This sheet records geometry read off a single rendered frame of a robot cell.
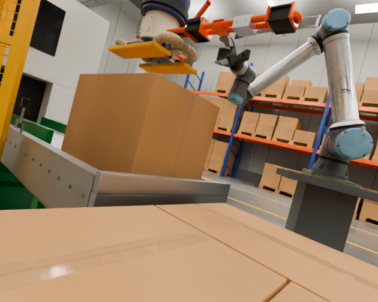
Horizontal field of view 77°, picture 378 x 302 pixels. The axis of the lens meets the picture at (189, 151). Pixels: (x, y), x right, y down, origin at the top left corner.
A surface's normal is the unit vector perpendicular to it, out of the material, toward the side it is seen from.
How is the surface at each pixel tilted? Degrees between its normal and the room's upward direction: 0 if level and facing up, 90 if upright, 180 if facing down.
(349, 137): 98
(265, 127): 90
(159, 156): 90
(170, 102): 90
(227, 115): 90
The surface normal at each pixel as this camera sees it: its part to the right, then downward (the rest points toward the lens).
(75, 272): 0.25, -0.97
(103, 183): 0.74, 0.21
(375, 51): -0.55, -0.13
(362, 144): -0.29, 0.09
